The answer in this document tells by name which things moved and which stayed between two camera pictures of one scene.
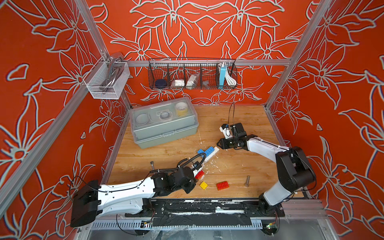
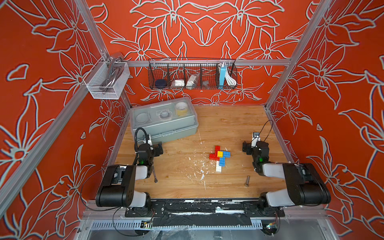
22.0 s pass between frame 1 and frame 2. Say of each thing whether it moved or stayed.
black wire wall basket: stayed
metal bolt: stayed
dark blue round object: stayed
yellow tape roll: stayed
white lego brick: moved
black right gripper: moved
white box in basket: stayed
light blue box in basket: stayed
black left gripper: moved
